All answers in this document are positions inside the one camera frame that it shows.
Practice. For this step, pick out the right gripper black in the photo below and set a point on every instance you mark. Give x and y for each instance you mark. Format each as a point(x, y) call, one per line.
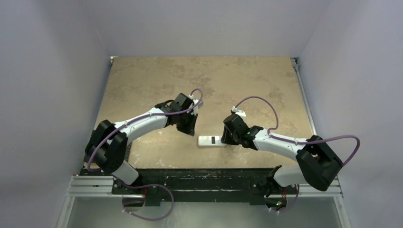
point(228, 134)

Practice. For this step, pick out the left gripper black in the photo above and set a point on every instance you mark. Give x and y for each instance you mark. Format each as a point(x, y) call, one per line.
point(189, 129)

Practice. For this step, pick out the red white remote control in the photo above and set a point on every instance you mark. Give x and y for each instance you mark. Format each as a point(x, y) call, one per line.
point(210, 141)

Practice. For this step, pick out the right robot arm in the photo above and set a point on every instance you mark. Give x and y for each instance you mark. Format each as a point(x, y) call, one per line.
point(317, 164)

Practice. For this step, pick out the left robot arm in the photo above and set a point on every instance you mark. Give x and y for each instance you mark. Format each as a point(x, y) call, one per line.
point(106, 149)

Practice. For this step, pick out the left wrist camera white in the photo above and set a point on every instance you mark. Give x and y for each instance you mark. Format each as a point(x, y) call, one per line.
point(196, 104)

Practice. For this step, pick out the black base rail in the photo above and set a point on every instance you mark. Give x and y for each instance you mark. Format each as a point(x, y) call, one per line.
point(254, 186)

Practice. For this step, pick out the aluminium frame rail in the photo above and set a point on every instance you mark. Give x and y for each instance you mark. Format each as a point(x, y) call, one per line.
point(90, 186)

